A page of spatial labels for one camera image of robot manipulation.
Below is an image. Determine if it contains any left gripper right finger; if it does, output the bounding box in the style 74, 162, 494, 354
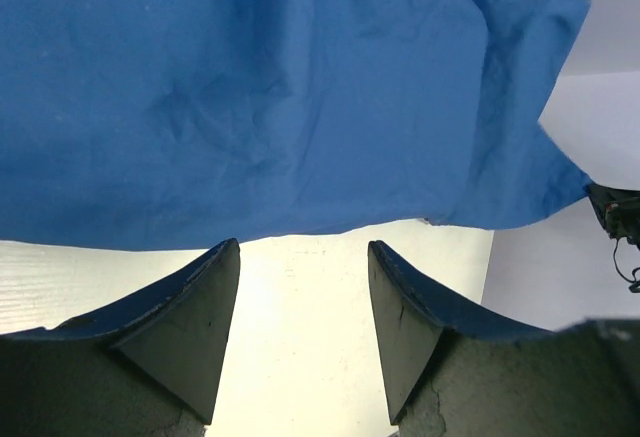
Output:
368, 241, 639, 436

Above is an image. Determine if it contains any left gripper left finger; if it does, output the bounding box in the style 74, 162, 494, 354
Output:
1, 239, 240, 436

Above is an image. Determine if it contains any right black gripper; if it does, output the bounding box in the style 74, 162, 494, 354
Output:
586, 183, 639, 243

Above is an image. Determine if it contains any blue surgical wrap cloth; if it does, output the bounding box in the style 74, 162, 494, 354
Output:
1, 0, 590, 251

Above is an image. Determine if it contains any thin black wire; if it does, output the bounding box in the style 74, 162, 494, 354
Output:
612, 236, 640, 292

